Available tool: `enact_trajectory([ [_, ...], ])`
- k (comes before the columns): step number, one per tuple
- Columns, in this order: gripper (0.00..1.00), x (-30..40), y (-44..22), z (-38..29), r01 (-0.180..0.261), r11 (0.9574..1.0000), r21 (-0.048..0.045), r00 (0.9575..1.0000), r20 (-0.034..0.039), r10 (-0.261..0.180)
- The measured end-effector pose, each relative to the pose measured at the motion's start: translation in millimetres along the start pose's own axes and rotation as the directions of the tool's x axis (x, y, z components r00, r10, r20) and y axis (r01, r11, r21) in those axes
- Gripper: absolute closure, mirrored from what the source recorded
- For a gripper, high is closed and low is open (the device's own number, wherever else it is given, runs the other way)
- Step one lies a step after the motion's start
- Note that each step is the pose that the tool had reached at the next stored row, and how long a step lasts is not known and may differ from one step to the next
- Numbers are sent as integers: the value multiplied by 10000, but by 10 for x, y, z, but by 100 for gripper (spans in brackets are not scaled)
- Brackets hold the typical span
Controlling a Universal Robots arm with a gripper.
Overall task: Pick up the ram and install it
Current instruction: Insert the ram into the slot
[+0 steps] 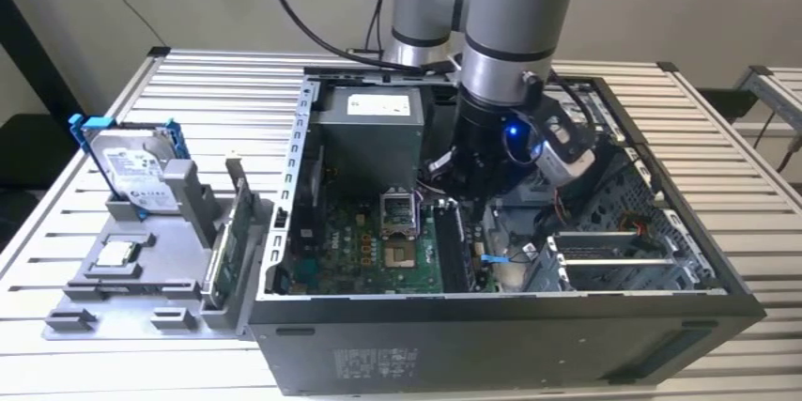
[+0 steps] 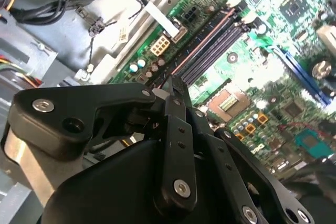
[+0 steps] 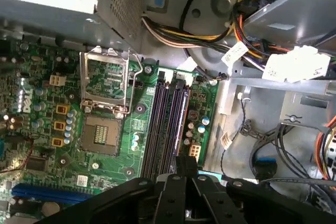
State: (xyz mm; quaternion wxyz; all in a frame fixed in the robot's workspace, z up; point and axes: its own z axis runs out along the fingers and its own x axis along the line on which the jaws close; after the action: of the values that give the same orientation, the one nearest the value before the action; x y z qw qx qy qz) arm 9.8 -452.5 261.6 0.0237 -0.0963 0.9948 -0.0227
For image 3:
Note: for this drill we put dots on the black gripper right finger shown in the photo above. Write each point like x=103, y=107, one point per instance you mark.
x=249, y=203

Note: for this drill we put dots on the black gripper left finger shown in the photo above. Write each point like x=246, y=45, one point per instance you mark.
x=168, y=203

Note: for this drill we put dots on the black RAM slot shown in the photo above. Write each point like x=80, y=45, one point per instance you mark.
x=161, y=129
x=153, y=129
x=171, y=129

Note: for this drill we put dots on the green motherboard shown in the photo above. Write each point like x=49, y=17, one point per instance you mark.
x=126, y=119

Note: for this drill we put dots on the black PC case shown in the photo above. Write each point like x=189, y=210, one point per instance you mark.
x=262, y=108

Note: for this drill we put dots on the CPU socket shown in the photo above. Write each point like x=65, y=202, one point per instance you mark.
x=101, y=134

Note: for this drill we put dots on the blue expansion slot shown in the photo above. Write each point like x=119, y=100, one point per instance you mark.
x=47, y=192

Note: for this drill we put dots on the metal socket cover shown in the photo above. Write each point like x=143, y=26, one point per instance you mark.
x=84, y=77

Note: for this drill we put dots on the metal drive cage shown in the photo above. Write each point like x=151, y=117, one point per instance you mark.
x=302, y=6

